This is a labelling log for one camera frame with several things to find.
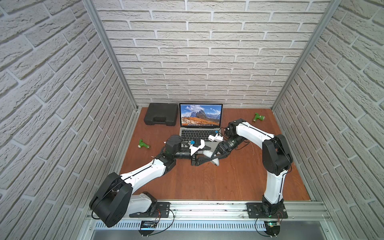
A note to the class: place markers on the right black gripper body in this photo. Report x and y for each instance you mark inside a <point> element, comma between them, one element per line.
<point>231,144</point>

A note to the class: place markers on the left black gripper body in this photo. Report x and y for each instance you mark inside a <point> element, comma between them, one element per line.
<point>194,159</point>

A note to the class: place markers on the grey wireless mouse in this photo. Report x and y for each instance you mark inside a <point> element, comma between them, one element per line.
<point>209,156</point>

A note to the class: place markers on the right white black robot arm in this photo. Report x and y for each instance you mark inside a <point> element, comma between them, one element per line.
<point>276,159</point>

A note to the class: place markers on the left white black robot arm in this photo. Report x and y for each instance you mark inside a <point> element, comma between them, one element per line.
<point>116,197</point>

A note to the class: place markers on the silver open laptop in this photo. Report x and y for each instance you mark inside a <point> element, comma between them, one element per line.
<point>198,121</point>

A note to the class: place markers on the green toy drill right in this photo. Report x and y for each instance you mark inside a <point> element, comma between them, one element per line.
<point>258,117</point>

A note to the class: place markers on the green toy drill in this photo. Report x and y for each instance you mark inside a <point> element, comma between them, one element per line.
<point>258,117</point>
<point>142,144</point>

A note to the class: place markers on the black plastic tool case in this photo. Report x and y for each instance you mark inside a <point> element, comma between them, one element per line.
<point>161,114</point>

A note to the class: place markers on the green toy drill left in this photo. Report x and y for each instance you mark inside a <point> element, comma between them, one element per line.
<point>142,144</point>

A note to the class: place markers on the left controller board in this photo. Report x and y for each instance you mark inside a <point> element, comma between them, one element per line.
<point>147,228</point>

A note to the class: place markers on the controller board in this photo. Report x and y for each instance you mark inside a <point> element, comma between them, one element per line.
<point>147,228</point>
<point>272,228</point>

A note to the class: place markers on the right controller board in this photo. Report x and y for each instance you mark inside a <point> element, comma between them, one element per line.
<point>272,228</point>

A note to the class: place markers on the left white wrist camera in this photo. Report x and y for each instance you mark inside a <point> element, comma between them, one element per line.
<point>196,146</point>

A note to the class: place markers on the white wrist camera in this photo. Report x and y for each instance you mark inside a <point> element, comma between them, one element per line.
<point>196,146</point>
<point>215,136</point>

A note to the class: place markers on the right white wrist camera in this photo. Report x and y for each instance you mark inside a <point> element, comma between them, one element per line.
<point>215,136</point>

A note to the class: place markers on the aluminium front rail frame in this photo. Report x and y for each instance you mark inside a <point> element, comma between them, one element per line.
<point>225,216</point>

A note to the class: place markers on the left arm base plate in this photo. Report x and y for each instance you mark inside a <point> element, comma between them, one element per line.
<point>156,210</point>

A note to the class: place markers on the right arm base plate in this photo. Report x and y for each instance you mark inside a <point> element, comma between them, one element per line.
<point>265,210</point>

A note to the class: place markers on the right aluminium corner post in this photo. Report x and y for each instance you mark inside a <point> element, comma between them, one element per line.
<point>323,23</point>

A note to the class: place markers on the aluminium corner post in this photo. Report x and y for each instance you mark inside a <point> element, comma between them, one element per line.
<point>92,11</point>
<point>323,23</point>

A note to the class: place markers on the left aluminium corner post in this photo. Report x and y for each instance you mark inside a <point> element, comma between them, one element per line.
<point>92,11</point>

